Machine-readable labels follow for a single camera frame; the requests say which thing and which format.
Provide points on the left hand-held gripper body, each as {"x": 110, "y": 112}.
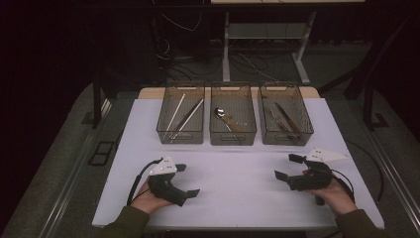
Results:
{"x": 163, "y": 168}

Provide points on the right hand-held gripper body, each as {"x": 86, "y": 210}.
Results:
{"x": 313, "y": 180}

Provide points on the metal chopstick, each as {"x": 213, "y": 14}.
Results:
{"x": 185, "y": 121}
{"x": 182, "y": 125}

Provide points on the white chopstick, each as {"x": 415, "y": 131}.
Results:
{"x": 188, "y": 119}
{"x": 176, "y": 110}

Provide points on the transparent brown storage bin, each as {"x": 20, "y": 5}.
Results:
{"x": 232, "y": 99}
{"x": 191, "y": 92}
{"x": 297, "y": 99}

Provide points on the metal spoon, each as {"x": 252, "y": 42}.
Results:
{"x": 219, "y": 112}

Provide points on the amber plastic spoon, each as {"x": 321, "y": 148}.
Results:
{"x": 235, "y": 125}

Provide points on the person's right hand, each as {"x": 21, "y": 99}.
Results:
{"x": 338, "y": 200}

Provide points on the person's left hand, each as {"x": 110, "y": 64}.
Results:
{"x": 145, "y": 201}

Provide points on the black metal stand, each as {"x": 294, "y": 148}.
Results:
{"x": 96, "y": 99}
{"x": 369, "y": 105}

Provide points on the black floor socket frame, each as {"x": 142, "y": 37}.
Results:
{"x": 95, "y": 160}

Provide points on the white desk frame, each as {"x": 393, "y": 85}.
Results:
{"x": 264, "y": 30}

